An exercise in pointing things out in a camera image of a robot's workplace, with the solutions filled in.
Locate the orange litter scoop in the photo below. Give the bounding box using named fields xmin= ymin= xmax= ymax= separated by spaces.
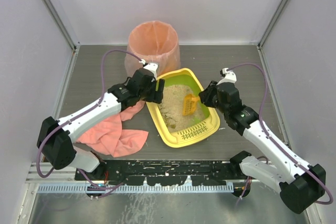
xmin=182 ymin=94 xmax=200 ymax=116

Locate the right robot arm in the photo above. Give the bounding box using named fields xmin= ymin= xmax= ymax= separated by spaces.
xmin=199 ymin=81 xmax=326 ymax=214

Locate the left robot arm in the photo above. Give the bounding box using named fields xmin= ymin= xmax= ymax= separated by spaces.
xmin=37 ymin=62 xmax=164 ymax=173

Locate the beige cat litter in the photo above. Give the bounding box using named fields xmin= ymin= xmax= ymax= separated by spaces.
xmin=158 ymin=84 xmax=206 ymax=133

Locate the bin with pink bag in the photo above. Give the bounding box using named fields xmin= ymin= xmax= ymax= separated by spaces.
xmin=127 ymin=20 xmax=181 ymax=76

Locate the pink cloth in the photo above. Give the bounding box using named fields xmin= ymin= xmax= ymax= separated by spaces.
xmin=77 ymin=101 xmax=149 ymax=158

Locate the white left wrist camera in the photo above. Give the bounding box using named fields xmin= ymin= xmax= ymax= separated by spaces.
xmin=143 ymin=62 xmax=159 ymax=78

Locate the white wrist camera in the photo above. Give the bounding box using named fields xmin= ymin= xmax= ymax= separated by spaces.
xmin=217 ymin=68 xmax=237 ymax=85
xmin=143 ymin=62 xmax=159 ymax=78

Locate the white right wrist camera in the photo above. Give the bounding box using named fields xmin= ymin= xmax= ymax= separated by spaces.
xmin=217 ymin=68 xmax=237 ymax=85

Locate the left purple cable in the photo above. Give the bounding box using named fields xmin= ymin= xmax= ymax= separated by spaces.
xmin=36 ymin=50 xmax=146 ymax=178

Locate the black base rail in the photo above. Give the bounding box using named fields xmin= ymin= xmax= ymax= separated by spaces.
xmin=87 ymin=159 xmax=247 ymax=186

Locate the white slotted cable duct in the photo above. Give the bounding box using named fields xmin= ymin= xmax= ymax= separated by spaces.
xmin=37 ymin=183 xmax=234 ymax=194

